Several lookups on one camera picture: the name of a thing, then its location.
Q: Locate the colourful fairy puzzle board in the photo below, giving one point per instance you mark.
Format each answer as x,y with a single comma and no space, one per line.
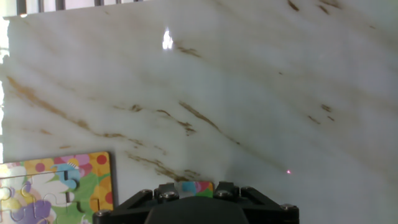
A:
46,186

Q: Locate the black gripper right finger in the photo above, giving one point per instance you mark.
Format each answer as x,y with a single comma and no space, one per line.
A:
270,214

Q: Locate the green puzzle piece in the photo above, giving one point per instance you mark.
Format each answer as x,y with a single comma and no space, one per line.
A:
196,188

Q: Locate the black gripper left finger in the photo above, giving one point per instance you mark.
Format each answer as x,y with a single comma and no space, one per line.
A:
124,214

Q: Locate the white marble pattern board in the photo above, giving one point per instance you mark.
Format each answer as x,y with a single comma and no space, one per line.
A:
248,93

